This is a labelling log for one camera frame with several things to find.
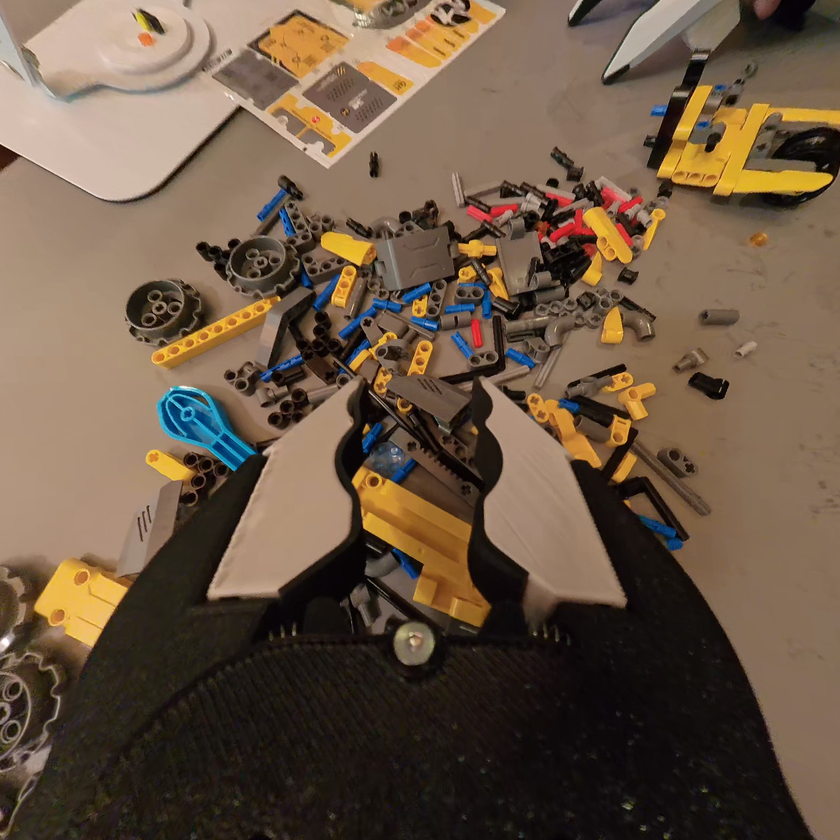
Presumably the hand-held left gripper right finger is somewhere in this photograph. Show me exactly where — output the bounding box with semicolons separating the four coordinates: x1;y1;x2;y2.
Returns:
467;377;627;624

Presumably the yellow beam assembly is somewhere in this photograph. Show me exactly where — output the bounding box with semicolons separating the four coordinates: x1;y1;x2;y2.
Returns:
353;467;493;627

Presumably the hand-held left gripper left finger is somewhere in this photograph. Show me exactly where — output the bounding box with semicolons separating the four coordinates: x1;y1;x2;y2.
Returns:
206;377;368;603

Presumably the small yellow brick assembly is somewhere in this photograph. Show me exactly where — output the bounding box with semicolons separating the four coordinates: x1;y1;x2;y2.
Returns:
646;49;840;207

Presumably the white book stand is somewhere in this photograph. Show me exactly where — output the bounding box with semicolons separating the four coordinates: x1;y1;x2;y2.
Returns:
0;0;240;202

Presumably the yellow holed brick panel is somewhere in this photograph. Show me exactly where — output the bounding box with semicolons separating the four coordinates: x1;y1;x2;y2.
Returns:
34;558;135;647

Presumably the yellow grey sticker sheet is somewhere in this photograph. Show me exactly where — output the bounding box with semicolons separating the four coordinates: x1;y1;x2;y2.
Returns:
211;0;506;170

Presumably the grey vented brick panel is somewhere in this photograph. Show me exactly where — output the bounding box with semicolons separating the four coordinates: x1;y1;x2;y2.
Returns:
117;482;183;578

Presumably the pile of small brick pieces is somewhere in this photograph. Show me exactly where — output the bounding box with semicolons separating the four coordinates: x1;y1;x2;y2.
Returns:
146;146;729;552

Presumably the light blue brick separator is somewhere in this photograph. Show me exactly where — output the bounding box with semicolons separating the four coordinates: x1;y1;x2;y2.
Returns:
156;387;258;470

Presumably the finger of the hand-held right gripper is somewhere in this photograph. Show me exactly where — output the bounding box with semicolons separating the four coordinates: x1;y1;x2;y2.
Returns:
602;0;744;85
567;0;621;27

